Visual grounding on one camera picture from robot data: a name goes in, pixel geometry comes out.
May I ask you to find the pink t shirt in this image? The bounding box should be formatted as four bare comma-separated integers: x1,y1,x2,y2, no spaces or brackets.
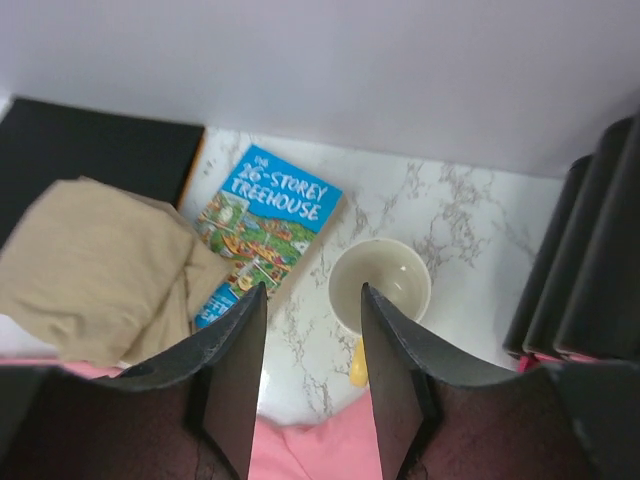
1,360,381,479

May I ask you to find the black pink drawer unit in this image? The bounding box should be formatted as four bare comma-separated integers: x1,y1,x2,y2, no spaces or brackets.
503,115,639,372

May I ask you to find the blue treehouse book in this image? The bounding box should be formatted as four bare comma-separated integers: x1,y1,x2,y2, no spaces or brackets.
195,145,344,329

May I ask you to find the beige t shirt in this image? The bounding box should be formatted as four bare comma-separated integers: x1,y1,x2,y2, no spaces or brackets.
1,178,230,367

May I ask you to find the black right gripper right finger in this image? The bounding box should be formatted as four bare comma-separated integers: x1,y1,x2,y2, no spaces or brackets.
361,285,639,479

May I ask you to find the yellow mug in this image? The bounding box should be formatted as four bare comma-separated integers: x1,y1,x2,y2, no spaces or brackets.
328,238,432,388

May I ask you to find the black notebook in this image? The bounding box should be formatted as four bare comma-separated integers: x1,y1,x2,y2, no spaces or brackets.
1,97,205,239

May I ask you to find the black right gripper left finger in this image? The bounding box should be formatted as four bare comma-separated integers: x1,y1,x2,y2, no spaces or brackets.
1,285,267,479

